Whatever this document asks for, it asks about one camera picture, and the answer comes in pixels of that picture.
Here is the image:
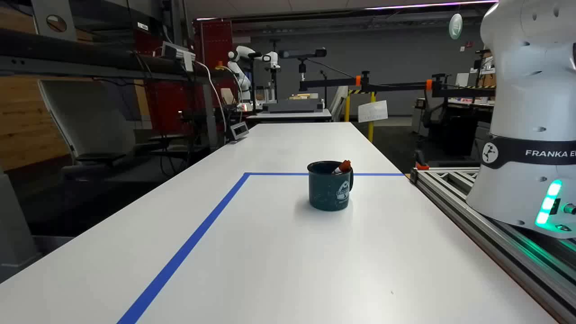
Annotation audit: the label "black boom arm orange joints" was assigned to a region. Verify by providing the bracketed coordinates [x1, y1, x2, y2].
[297, 68, 501, 98]

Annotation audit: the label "dark teal mug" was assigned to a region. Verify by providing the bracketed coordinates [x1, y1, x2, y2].
[306, 158, 357, 212]

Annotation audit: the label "small grey display device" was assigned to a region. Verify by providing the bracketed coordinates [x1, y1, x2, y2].
[227, 120, 252, 142]

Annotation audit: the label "white paper sign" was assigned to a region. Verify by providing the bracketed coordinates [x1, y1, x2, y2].
[357, 97, 391, 125]

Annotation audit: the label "red cabinet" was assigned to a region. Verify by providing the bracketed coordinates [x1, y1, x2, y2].
[133, 16, 238, 136]

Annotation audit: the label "blue tape line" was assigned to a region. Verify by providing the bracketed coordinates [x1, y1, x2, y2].
[115, 170, 405, 324]

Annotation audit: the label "white box on shelf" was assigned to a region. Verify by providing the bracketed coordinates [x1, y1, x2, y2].
[159, 39, 198, 75]

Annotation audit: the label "grey tilted panel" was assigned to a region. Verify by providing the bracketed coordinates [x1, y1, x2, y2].
[36, 79, 141, 165]

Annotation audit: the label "pale round hanging lamp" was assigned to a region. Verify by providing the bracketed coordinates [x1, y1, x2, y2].
[447, 10, 466, 43]

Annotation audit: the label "black metal shelf beam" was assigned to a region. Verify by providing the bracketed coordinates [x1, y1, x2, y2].
[0, 25, 202, 84]

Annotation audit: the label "yellow post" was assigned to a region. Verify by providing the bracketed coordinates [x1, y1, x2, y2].
[366, 89, 378, 143]

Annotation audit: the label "white hanging cable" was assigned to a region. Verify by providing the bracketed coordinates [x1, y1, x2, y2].
[193, 57, 234, 140]

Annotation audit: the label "black camera on stand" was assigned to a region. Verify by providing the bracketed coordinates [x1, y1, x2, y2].
[279, 44, 330, 91]

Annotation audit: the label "aluminium rail frame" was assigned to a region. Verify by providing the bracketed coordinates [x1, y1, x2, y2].
[409, 165, 576, 324]

